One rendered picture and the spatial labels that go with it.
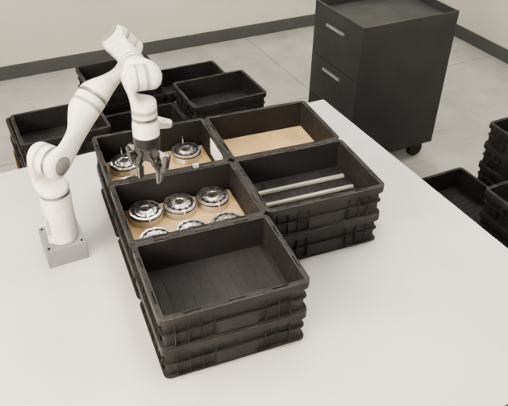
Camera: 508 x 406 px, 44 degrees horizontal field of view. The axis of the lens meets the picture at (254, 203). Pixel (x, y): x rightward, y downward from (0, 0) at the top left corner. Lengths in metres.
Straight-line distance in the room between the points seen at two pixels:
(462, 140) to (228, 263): 2.65
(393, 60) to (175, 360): 2.22
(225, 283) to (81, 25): 3.43
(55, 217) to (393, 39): 2.03
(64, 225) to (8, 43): 3.01
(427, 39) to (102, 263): 2.17
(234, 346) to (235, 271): 0.23
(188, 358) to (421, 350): 0.63
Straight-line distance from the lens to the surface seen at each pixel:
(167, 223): 1.95
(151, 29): 5.09
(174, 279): 1.76
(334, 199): 1.91
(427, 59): 3.57
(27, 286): 2.02
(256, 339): 1.70
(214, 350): 1.68
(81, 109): 1.89
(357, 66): 3.30
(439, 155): 4.00
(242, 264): 1.80
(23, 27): 4.85
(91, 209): 2.27
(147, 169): 2.20
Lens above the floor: 2.05
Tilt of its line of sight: 37 degrees down
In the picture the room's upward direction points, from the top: 1 degrees clockwise
